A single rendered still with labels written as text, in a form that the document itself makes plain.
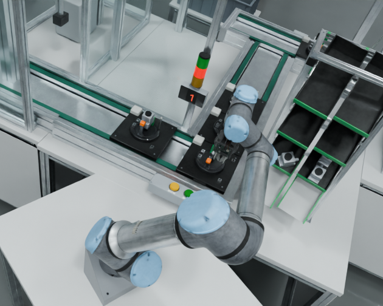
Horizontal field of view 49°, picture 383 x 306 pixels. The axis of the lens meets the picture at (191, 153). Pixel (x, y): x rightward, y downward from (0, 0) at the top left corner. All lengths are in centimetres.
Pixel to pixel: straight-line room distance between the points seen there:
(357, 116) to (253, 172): 49
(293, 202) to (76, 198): 93
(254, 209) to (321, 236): 93
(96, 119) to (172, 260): 79
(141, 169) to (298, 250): 78
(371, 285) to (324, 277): 129
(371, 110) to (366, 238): 133
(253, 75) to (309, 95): 112
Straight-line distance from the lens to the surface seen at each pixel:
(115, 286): 159
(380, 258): 292
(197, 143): 198
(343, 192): 229
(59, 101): 217
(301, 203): 187
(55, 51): 258
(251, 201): 117
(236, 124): 125
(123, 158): 189
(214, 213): 97
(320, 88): 157
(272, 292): 283
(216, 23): 170
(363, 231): 274
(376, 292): 321
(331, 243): 206
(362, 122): 157
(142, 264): 134
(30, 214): 182
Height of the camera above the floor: 238
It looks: 46 degrees down
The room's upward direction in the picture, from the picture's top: 18 degrees clockwise
